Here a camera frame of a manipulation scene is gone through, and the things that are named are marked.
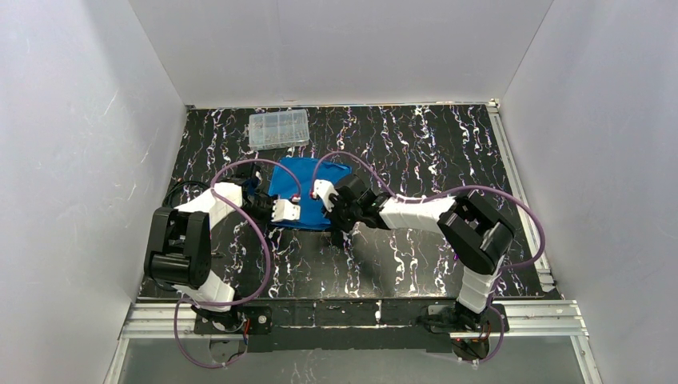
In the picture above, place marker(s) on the black coiled cable yellow plug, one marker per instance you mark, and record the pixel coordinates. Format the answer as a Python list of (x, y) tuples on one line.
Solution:
[(183, 191)]

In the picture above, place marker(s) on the right aluminium rail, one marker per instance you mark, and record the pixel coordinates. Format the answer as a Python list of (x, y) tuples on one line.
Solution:
[(542, 266)]

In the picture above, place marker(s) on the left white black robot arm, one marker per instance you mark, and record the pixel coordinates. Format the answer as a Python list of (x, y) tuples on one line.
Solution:
[(179, 249)]

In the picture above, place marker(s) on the aluminium rail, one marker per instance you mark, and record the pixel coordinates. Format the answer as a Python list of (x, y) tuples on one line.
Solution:
[(523, 317), (542, 266)]

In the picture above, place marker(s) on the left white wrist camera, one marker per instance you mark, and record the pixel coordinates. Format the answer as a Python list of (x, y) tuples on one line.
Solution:
[(285, 210)]

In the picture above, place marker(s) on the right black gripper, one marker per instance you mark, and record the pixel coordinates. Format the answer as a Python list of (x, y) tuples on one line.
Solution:
[(335, 210)]

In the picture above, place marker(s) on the blue cloth napkin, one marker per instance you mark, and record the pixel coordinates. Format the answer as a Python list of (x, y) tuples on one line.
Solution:
[(283, 185)]

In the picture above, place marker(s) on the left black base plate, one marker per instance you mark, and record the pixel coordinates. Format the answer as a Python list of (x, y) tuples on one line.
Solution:
[(241, 319)]

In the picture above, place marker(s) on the clear plastic compartment box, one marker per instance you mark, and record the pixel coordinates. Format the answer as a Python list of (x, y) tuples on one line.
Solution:
[(276, 130)]

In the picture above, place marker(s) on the front aluminium rail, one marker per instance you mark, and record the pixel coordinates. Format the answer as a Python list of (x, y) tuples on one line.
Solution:
[(523, 317)]

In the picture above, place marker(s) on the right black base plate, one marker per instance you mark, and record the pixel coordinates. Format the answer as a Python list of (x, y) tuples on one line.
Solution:
[(440, 318)]

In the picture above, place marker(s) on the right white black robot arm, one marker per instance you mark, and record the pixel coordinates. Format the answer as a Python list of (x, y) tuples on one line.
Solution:
[(479, 234)]

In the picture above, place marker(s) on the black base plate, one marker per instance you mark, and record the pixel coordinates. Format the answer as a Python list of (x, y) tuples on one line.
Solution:
[(440, 318), (241, 319)]

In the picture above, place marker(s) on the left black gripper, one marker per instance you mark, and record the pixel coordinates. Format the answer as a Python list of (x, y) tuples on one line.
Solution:
[(265, 204)]

